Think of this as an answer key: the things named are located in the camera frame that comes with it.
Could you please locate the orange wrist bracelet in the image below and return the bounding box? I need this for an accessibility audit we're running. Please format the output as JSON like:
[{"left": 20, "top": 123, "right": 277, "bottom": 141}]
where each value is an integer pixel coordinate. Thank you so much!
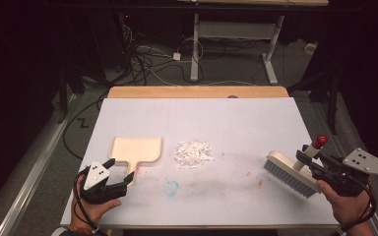
[{"left": 68, "top": 225, "right": 95, "bottom": 236}]

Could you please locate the black floor cable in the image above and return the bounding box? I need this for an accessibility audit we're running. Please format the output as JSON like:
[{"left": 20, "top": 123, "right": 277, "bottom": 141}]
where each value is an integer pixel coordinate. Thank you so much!
[{"left": 62, "top": 91, "right": 110, "bottom": 161}]

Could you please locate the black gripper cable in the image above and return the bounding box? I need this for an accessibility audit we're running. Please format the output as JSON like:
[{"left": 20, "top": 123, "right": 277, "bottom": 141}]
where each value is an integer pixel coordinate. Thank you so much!
[
  {"left": 73, "top": 166, "right": 110, "bottom": 236},
  {"left": 337, "top": 178, "right": 377, "bottom": 234}
]

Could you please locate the white metal desk frame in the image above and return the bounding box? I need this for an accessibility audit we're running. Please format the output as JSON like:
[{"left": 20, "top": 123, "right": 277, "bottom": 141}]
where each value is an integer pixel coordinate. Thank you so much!
[{"left": 189, "top": 13, "right": 285, "bottom": 86}]

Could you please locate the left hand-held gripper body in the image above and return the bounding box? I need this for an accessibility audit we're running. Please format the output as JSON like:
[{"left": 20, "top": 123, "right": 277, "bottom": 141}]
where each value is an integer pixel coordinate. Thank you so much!
[{"left": 78, "top": 160, "right": 128, "bottom": 205}]

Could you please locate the white brush with red-tipped handle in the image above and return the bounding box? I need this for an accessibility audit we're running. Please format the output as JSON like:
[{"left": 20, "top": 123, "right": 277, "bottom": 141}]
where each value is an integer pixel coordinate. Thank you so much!
[{"left": 263, "top": 134, "right": 330, "bottom": 200}]

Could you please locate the tangle of floor cables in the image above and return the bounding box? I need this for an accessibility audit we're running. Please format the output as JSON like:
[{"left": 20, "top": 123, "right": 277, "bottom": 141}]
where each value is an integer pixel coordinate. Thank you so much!
[{"left": 119, "top": 24, "right": 208, "bottom": 87}]

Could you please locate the person's right hand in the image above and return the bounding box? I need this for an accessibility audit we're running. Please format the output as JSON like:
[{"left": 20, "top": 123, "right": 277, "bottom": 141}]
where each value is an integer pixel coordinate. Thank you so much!
[{"left": 316, "top": 179, "right": 373, "bottom": 228}]

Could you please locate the beige wooden dustpan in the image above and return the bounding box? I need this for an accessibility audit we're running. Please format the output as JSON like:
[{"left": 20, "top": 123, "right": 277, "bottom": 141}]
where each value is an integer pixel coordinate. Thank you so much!
[{"left": 108, "top": 137, "right": 163, "bottom": 188}]

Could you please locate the grey metal floor rail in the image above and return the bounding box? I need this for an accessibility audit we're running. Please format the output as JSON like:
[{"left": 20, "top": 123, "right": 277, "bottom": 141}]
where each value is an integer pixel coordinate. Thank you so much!
[{"left": 0, "top": 93, "right": 81, "bottom": 236}]

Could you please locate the pile of white paper scraps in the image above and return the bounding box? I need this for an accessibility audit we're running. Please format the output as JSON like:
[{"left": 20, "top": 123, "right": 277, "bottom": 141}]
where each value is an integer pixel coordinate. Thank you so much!
[{"left": 172, "top": 140, "right": 216, "bottom": 170}]

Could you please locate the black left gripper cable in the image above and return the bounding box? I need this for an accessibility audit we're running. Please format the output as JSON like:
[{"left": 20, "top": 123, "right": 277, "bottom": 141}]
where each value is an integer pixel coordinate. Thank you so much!
[{"left": 73, "top": 166, "right": 110, "bottom": 236}]

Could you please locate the person's left hand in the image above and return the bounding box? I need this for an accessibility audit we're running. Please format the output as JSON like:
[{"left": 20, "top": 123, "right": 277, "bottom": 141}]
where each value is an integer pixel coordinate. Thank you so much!
[{"left": 70, "top": 192, "right": 123, "bottom": 229}]

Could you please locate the white table mat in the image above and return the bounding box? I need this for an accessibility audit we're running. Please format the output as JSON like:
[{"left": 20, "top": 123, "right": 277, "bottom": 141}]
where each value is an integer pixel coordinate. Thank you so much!
[{"left": 60, "top": 96, "right": 339, "bottom": 228}]

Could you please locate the black metal stand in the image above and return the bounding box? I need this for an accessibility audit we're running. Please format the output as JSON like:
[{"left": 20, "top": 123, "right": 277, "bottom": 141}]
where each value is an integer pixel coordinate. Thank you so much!
[{"left": 287, "top": 63, "right": 340, "bottom": 136}]

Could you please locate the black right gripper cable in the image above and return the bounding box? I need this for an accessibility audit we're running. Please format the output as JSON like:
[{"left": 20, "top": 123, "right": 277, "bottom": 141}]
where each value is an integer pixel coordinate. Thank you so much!
[{"left": 337, "top": 178, "right": 377, "bottom": 234}]

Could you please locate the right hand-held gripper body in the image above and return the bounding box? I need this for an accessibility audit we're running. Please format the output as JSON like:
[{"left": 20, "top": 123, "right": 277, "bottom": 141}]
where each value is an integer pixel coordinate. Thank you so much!
[{"left": 309, "top": 147, "right": 378, "bottom": 199}]

